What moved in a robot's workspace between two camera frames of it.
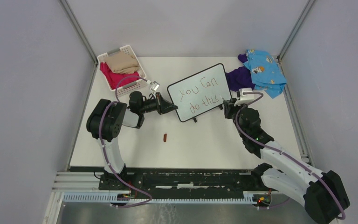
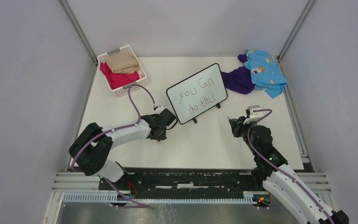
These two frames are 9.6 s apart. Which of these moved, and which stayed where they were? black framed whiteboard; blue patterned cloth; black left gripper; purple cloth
Moved: black left gripper
Stayed: blue patterned cloth; purple cloth; black framed whiteboard
